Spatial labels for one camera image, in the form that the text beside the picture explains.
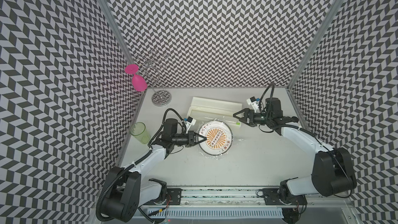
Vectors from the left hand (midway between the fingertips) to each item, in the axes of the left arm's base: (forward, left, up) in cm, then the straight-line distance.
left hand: (205, 141), depth 76 cm
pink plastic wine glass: (+36, +41, +6) cm, 55 cm away
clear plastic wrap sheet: (-8, -7, -1) cm, 10 cm away
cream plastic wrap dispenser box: (+31, -1, -16) cm, 35 cm away
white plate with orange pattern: (+1, -7, +2) cm, 8 cm away
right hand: (+10, -16, +4) cm, 19 cm away
